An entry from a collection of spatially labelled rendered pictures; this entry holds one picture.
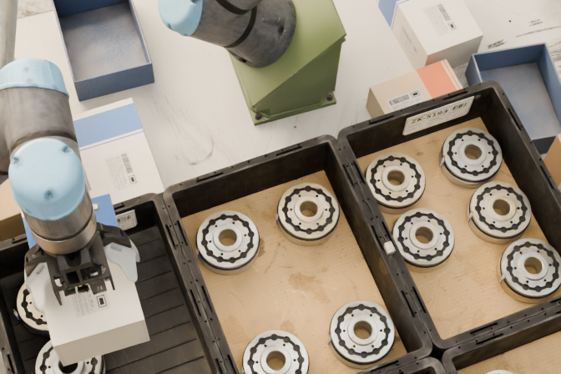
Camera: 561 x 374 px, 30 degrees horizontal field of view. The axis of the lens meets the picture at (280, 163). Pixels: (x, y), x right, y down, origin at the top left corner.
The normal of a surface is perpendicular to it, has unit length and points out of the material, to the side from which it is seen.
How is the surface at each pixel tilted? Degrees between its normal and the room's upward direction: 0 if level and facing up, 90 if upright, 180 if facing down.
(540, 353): 0
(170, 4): 52
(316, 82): 90
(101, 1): 90
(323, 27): 45
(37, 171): 1
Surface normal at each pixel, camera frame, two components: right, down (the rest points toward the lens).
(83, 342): 0.31, 0.85
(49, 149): 0.04, -0.44
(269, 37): 0.37, 0.47
